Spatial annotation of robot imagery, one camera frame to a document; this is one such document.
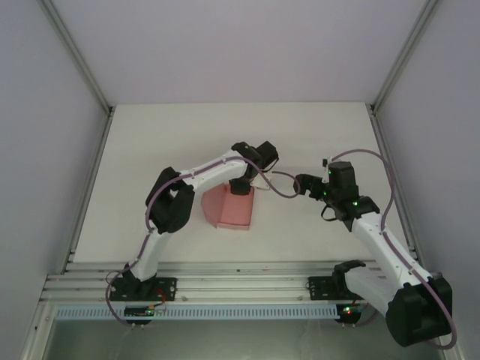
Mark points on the pink cloth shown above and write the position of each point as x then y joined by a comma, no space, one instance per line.
236,210

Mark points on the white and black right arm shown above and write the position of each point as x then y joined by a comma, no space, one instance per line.
382,243

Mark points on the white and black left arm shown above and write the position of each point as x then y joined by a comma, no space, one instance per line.
210,174

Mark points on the aluminium mounting rails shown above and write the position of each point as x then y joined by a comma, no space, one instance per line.
240,285

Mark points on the aluminium side rail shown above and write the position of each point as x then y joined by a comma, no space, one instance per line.
378,135
87,191

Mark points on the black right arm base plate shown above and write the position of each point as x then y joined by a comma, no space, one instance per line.
318,288

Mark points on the aluminium frame post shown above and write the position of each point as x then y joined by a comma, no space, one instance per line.
80,60
403,56

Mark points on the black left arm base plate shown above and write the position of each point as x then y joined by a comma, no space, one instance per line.
167,288

